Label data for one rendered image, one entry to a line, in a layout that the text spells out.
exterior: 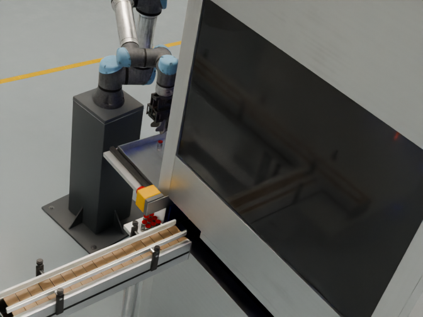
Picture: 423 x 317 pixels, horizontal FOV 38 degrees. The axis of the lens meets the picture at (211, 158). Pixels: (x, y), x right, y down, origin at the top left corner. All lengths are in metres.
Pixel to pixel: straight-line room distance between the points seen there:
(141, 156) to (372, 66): 1.41
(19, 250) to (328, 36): 2.33
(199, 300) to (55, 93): 2.57
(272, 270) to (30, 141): 2.50
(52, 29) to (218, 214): 3.57
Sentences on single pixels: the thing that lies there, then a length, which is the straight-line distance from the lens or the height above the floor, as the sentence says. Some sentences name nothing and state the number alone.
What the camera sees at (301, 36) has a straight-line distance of 1.56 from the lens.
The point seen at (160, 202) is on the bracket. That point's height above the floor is 1.01.
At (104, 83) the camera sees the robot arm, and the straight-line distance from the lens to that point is 2.99.
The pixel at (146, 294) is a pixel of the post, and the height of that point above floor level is 0.43.
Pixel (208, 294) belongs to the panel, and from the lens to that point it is 2.27.
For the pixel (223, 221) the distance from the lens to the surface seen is 2.02.
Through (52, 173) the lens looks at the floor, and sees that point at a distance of 3.86.
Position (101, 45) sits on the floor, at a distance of 5.19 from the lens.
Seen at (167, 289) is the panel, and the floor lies 0.59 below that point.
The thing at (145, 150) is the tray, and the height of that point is 0.88.
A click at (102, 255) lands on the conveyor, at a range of 2.12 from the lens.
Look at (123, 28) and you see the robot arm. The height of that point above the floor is 1.34.
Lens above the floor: 2.52
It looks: 38 degrees down
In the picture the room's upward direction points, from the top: 13 degrees clockwise
